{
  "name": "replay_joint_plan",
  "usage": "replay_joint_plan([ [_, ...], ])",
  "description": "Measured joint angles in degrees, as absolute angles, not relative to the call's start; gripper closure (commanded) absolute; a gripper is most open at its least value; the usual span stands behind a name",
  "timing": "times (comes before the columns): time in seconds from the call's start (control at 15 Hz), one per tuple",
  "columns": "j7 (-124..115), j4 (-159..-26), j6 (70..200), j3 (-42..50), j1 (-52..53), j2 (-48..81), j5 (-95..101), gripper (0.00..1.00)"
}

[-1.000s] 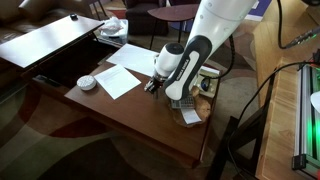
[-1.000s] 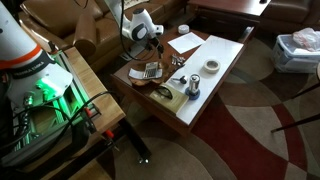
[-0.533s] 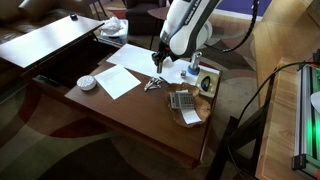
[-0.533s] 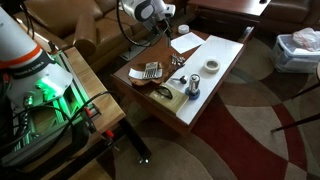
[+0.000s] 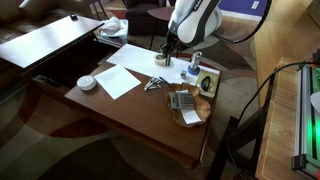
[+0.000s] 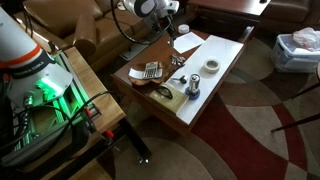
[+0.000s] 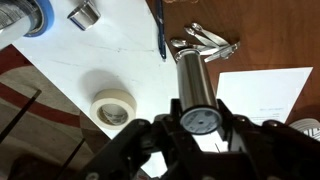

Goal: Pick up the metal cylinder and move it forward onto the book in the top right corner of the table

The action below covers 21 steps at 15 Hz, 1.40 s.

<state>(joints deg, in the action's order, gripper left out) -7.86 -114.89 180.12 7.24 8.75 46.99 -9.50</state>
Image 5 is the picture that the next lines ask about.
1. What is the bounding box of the crumpled white cloth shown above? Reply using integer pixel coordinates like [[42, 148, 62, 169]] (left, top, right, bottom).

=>
[[99, 16, 125, 34]]

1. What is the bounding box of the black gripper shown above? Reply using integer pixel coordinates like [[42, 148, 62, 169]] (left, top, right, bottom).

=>
[[160, 30, 183, 58]]

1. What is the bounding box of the dark brown armchair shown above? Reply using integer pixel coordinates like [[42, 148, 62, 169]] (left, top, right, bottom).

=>
[[124, 0, 169, 37]]

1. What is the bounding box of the patterned green brown rug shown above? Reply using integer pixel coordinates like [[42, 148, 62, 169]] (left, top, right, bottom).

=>
[[0, 0, 268, 180]]

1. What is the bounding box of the dark round side table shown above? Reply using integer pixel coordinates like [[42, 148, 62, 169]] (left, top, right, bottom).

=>
[[147, 5, 183, 58]]

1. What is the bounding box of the brown leather sofa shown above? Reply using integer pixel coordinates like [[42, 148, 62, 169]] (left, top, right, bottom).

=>
[[0, 0, 94, 44]]

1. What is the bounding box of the grey desk calculator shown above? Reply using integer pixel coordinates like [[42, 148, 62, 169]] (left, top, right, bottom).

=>
[[169, 91, 196, 110]]

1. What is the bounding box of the light wooden cabinet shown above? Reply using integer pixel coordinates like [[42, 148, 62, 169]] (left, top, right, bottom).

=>
[[252, 0, 320, 180]]

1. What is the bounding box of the aluminium extrusion frame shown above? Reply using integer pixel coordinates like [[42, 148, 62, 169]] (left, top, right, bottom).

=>
[[291, 63, 320, 179]]

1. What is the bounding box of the white rounded object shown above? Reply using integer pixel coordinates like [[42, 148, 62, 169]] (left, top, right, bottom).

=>
[[309, 90, 320, 114]]

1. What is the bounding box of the black pen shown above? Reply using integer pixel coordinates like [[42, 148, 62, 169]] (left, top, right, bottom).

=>
[[158, 76, 171, 85]]

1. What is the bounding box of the black power cable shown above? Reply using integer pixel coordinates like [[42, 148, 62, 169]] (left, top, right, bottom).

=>
[[226, 60, 320, 180]]

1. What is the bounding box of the rough wooden bowl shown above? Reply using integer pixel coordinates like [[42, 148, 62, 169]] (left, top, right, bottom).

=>
[[164, 82, 212, 128]]

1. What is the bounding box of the clear plastic storage bin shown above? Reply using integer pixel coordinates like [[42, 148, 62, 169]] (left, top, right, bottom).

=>
[[96, 18, 129, 46]]

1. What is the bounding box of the white note card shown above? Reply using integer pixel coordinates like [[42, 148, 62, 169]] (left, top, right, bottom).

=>
[[180, 108, 203, 126]]

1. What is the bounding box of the white round speaker puck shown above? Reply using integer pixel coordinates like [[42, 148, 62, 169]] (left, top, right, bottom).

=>
[[76, 75, 98, 92]]

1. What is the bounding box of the black metal stand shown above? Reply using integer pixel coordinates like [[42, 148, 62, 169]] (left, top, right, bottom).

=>
[[206, 73, 278, 180]]

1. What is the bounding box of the large white paper sheet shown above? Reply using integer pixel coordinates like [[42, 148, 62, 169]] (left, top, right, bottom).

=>
[[106, 43, 221, 86]]

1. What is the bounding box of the blue tape roll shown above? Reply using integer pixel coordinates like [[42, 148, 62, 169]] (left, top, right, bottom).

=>
[[187, 64, 201, 76]]

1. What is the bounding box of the small printed white paper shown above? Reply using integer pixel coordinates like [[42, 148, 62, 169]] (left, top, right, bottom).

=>
[[93, 64, 142, 101]]

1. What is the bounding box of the white masking tape roll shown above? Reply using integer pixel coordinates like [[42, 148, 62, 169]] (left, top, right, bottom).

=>
[[153, 52, 170, 66]]

